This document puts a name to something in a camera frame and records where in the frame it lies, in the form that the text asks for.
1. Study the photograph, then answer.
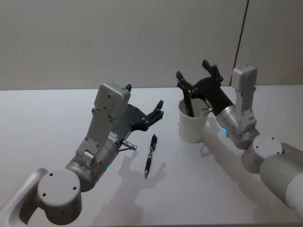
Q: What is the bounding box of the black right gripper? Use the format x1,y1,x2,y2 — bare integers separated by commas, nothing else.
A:
176,59,235,115

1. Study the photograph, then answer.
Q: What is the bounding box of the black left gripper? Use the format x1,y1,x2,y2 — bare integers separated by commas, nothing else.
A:
109,84,165,144

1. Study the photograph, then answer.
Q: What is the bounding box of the black pen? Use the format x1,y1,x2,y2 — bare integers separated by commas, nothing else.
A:
144,133,158,178
182,86,195,118

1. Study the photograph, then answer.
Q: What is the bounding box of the white paper cup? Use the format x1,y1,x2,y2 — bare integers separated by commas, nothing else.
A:
178,97,210,143

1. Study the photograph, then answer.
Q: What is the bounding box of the thin cable with silver plug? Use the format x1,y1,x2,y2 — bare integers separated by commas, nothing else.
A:
117,139,139,152

